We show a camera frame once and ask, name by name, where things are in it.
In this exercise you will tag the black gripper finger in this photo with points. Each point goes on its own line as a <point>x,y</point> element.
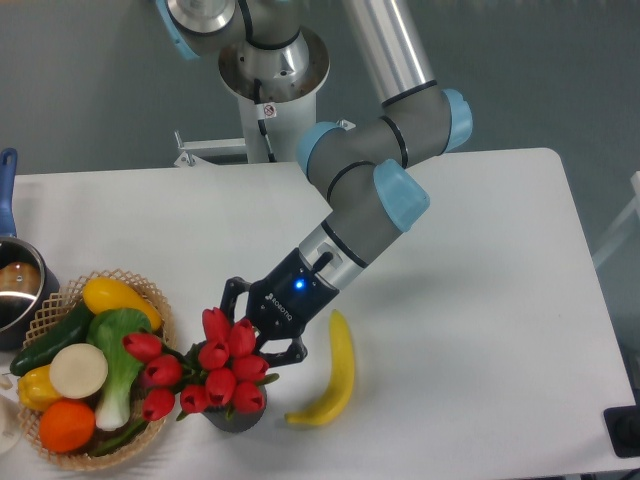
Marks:
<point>234,287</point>
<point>294,354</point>

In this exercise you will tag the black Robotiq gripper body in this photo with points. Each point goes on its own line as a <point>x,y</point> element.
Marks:
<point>281,305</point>

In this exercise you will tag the red tulip bouquet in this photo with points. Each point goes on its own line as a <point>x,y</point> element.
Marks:
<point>223,373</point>

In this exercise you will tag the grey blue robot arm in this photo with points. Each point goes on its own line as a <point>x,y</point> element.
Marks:
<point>361,172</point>

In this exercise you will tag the dark grey ribbed vase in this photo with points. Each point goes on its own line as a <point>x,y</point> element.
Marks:
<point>235,422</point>

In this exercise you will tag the yellow banana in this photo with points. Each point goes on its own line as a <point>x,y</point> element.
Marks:
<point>337,394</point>

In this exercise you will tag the yellow squash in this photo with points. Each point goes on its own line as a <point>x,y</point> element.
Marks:
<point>101,294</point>

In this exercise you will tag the green bok choy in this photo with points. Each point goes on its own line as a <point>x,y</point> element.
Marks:
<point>106,332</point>

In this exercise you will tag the green cucumber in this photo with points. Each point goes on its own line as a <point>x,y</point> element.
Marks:
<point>72,329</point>

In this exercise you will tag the green bean pod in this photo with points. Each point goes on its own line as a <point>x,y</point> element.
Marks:
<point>113,444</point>

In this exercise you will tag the orange fruit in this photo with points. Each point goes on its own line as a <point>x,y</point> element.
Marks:
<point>66,426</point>

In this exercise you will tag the yellow bell pepper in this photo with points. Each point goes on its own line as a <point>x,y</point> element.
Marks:
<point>35,390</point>

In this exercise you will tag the small white garlic piece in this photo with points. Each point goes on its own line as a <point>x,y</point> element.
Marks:
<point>5,382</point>

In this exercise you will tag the white plate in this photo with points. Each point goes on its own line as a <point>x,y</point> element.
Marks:
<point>10,430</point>

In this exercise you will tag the black device at table edge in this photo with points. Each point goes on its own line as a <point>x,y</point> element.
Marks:
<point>623,429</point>

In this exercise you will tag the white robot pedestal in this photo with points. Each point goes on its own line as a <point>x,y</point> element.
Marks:
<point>276,95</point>

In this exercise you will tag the blue handled saucepan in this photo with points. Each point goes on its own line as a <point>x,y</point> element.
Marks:
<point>26,280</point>

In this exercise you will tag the white frame at right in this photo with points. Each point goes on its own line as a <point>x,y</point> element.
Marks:
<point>620,229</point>

